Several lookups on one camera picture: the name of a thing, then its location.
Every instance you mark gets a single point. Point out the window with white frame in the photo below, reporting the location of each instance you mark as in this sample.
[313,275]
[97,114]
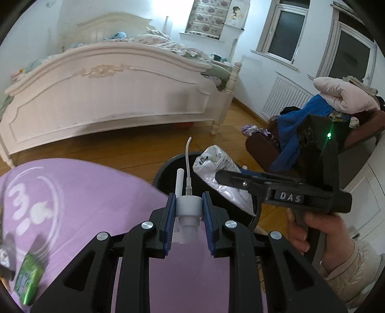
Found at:
[283,29]

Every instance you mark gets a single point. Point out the brown armchair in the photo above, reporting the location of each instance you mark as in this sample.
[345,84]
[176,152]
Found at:
[266,149]

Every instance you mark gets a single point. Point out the pink pillow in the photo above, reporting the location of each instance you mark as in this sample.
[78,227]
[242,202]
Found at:
[345,97]

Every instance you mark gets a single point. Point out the purple cloth on floor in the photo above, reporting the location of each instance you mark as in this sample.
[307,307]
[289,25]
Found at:
[250,129]

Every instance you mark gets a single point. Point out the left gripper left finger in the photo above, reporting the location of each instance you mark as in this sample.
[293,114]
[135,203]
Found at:
[111,273]

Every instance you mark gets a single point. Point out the person's right hand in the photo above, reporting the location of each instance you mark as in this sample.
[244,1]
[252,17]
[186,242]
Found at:
[336,245]

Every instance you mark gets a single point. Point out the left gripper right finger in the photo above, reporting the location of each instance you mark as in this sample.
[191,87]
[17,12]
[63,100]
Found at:
[267,274]

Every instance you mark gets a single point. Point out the white plastic bag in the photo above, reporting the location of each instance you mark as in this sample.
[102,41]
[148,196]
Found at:
[215,168]

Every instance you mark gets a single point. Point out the blue towel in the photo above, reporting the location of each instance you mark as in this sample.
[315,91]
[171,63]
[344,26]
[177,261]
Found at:
[287,125]

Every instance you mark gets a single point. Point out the white pump dispenser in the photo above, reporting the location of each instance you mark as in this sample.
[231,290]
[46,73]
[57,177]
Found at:
[188,206]

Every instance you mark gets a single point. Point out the purple round tablecloth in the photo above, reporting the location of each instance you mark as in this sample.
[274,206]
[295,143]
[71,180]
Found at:
[53,207]

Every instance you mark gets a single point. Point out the small black white pouch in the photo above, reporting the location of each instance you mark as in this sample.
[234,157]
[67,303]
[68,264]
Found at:
[8,257]

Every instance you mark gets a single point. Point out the black trash bin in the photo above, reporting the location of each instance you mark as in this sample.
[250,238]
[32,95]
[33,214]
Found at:
[165,181]

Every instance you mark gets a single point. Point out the white wooden bed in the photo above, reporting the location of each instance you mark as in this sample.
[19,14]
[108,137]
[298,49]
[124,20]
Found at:
[123,75]

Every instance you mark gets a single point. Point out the white radiator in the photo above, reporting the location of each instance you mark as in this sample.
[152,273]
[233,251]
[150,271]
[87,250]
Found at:
[285,93]

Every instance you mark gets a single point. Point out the floral roller blind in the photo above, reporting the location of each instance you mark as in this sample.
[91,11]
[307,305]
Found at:
[207,18]

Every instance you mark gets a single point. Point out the green wipes pack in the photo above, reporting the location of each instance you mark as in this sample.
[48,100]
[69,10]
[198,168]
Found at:
[28,279]

